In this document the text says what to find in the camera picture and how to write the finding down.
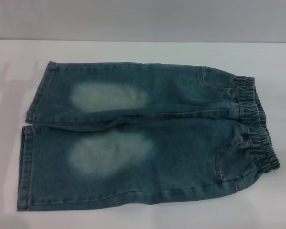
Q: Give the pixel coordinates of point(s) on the blue denim shorts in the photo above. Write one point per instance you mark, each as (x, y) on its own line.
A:
(157, 155)

